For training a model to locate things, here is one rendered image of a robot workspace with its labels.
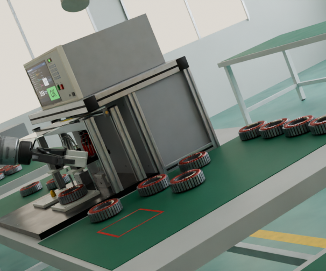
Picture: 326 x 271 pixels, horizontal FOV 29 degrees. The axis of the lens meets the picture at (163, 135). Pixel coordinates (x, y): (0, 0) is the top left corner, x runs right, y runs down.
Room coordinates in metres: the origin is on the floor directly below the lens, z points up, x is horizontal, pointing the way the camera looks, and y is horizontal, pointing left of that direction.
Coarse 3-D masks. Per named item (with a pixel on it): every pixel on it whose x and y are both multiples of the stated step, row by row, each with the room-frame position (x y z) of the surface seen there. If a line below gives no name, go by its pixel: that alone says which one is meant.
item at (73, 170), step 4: (108, 152) 2.32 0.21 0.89; (88, 156) 2.29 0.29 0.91; (92, 156) 2.30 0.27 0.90; (96, 156) 2.30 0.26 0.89; (88, 160) 2.28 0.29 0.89; (92, 160) 2.29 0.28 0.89; (96, 160) 2.35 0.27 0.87; (96, 164) 2.35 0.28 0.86; (100, 164) 2.33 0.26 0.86; (72, 168) 2.30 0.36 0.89; (76, 168) 2.26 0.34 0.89; (80, 168) 2.27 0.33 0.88; (84, 168) 2.28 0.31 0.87; (100, 168) 2.33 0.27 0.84; (68, 172) 2.29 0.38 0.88; (72, 172) 2.25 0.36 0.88; (76, 172) 2.26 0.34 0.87
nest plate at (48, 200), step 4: (64, 188) 2.57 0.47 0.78; (68, 188) 2.53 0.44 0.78; (56, 192) 2.54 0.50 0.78; (48, 196) 2.53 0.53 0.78; (56, 196) 2.46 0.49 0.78; (40, 200) 2.52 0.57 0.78; (44, 200) 2.49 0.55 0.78; (48, 200) 2.45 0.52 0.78; (52, 200) 2.42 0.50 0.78; (56, 200) 2.41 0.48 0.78; (36, 204) 2.47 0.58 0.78; (40, 204) 2.43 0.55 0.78; (44, 204) 2.40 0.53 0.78; (48, 204) 2.39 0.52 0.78
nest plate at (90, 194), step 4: (88, 192) 2.28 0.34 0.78; (92, 192) 2.25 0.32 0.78; (96, 192) 2.23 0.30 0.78; (84, 196) 2.23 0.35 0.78; (88, 196) 2.22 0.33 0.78; (92, 196) 2.22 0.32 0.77; (76, 200) 2.23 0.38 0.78; (80, 200) 2.20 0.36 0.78; (84, 200) 2.21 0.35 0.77; (56, 204) 2.30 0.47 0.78; (60, 204) 2.27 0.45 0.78; (64, 204) 2.24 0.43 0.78; (68, 204) 2.21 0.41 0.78; (72, 204) 2.19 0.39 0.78; (76, 204) 2.19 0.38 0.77; (52, 208) 2.29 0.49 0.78; (56, 208) 2.24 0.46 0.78; (60, 208) 2.20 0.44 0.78; (64, 208) 2.17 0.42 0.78; (68, 208) 2.18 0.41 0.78
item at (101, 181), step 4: (100, 172) 2.35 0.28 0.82; (104, 172) 2.31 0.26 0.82; (96, 176) 2.34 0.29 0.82; (100, 176) 2.31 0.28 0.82; (104, 176) 2.29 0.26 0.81; (96, 180) 2.35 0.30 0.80; (100, 180) 2.32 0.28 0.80; (104, 180) 2.29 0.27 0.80; (100, 184) 2.34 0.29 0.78; (104, 184) 2.30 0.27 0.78; (108, 184) 2.29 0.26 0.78
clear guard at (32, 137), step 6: (102, 108) 2.15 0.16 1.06; (84, 114) 2.16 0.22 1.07; (72, 120) 2.10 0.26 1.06; (48, 126) 2.28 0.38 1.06; (54, 126) 2.16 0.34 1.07; (60, 126) 2.08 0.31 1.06; (36, 132) 2.24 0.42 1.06; (42, 132) 2.11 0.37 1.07; (48, 132) 2.06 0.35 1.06; (24, 138) 2.18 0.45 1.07; (30, 138) 2.09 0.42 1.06; (36, 138) 2.04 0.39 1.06
